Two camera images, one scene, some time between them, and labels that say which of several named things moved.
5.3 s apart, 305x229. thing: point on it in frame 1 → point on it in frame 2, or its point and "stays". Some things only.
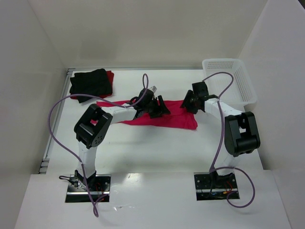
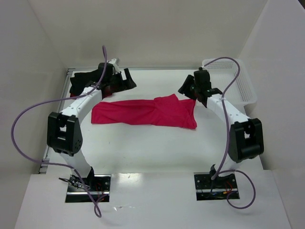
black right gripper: x=188 y=101 → x=190 y=87
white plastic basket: x=228 y=79 stays
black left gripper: x=155 y=108 → x=121 y=79
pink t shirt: x=178 y=118 stays
